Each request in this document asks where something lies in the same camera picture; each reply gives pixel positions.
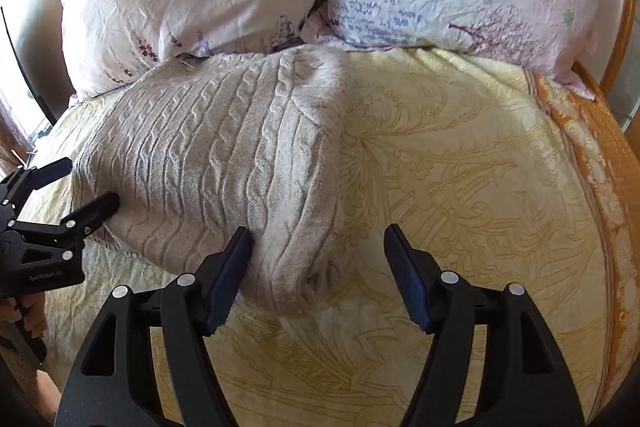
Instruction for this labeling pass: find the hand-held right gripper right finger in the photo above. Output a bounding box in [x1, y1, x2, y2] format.
[383, 223, 586, 427]

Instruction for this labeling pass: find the beige cable knit sweater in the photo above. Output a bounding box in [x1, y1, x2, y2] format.
[70, 44, 362, 321]

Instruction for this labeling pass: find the yellow patterned bed sheet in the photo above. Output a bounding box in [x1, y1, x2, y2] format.
[20, 47, 640, 427]

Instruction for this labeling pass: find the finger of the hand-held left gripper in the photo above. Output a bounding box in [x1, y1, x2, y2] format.
[10, 191, 121, 258]
[0, 157, 75, 214]

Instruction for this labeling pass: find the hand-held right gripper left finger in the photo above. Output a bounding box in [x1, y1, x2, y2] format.
[59, 227, 252, 427]

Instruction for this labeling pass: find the wooden bed frame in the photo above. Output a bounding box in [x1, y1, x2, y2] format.
[570, 0, 640, 108]

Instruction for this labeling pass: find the person's left forearm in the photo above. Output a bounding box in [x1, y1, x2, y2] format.
[36, 369, 64, 427]

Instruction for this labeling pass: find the person's left hand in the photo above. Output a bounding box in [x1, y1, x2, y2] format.
[17, 292, 49, 337]

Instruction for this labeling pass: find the black flat screen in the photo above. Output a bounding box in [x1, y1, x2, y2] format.
[0, 4, 54, 126]

